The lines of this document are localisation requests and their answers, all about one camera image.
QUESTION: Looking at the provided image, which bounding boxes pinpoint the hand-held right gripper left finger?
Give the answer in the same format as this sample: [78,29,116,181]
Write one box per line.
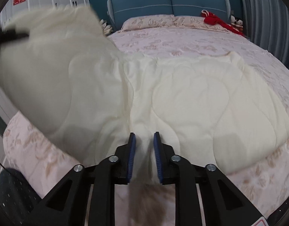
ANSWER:
[24,133,137,226]

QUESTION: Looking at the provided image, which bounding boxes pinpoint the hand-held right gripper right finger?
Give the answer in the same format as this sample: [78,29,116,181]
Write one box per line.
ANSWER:
[154,132,267,226]

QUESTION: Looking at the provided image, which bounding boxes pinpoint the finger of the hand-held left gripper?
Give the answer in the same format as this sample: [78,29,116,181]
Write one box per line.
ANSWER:
[0,25,29,48]

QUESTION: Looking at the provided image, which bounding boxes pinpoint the cream quilted coat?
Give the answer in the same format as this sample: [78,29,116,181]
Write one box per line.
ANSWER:
[0,5,289,190]

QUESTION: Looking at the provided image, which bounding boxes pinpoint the pile of beige cloths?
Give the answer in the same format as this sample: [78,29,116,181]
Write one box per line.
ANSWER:
[99,19,113,36]

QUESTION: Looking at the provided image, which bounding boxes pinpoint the bed with pink floral cover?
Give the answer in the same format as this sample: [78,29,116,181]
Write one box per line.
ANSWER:
[3,14,289,226]

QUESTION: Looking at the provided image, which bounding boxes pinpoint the pink floral pillow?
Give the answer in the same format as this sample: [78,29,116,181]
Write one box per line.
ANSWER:
[173,15,230,32]
[122,15,175,31]

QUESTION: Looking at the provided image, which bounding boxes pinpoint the blue upholstered headboard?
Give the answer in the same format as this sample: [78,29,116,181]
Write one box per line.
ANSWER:
[107,0,232,31]

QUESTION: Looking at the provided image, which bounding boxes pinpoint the red garment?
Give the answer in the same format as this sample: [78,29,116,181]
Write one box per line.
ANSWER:
[201,10,245,37]

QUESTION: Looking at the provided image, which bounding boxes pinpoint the grey curtain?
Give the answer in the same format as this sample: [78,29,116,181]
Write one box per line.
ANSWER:
[236,0,289,74]

